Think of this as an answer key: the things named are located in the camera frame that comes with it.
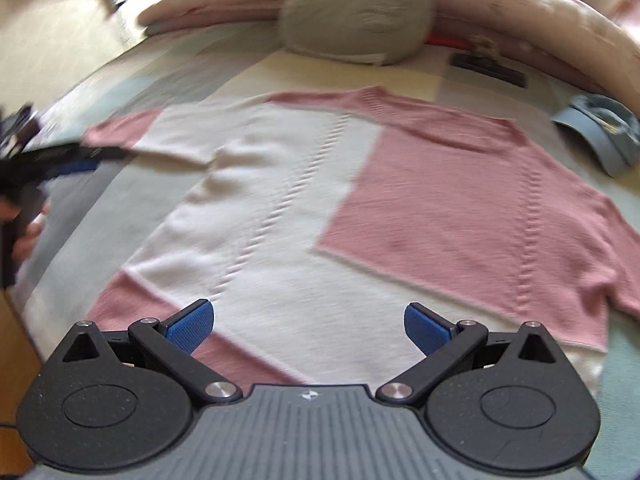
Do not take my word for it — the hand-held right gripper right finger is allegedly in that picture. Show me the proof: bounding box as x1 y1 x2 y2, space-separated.
375 302 558 406

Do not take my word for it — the blue cap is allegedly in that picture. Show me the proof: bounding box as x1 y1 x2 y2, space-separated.
550 92 640 178

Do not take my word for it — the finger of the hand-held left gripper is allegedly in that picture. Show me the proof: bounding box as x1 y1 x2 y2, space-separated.
30 142 131 166
42 160 99 181

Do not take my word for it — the person's left hand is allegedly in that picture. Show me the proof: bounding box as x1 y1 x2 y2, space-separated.
12 200 50 261

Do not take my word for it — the pink and white knit sweater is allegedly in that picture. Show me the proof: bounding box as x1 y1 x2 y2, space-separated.
80 86 640 396

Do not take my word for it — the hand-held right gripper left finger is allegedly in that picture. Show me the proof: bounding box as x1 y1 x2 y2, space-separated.
60 298 244 406

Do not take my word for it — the grey cat cushion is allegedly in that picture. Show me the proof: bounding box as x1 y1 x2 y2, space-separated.
277 0 436 67

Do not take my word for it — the cream floral long pillow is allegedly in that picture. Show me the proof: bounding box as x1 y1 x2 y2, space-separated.
435 0 640 106

